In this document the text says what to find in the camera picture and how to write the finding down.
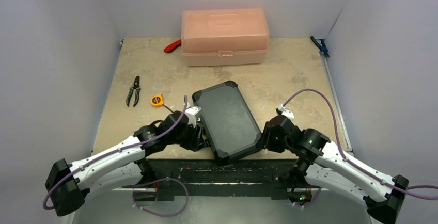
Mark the blue handled pliers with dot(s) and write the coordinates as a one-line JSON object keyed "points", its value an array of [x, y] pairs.
{"points": [[320, 44]]}

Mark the black plastic poker case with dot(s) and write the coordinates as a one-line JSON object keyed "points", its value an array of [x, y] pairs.
{"points": [[229, 125]]}

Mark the yellow tape measure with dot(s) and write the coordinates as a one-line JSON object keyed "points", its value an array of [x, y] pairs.
{"points": [[158, 101]]}

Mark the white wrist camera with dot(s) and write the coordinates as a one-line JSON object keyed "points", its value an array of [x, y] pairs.
{"points": [[282, 110], [193, 113]]}

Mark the red handled utility knife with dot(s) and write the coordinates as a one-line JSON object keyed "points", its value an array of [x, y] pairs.
{"points": [[173, 46]]}

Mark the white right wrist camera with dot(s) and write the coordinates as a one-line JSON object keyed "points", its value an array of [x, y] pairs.
{"points": [[282, 110]]}

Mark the black metal base frame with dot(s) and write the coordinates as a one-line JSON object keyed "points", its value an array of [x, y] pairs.
{"points": [[167, 178]]}

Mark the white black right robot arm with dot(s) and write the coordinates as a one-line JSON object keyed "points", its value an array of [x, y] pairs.
{"points": [[321, 163]]}

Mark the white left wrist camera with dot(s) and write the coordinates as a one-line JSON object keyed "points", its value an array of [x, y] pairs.
{"points": [[193, 113]]}

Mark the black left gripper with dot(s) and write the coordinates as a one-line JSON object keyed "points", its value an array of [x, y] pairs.
{"points": [[196, 141]]}

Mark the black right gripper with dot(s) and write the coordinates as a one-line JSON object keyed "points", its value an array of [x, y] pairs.
{"points": [[266, 136]]}

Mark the black handled pruning shears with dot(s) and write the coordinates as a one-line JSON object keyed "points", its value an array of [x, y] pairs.
{"points": [[134, 91]]}

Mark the translucent pink plastic toolbox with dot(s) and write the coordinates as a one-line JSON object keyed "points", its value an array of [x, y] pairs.
{"points": [[224, 37]]}

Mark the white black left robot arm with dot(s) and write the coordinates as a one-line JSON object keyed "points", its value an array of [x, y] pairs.
{"points": [[70, 184]]}

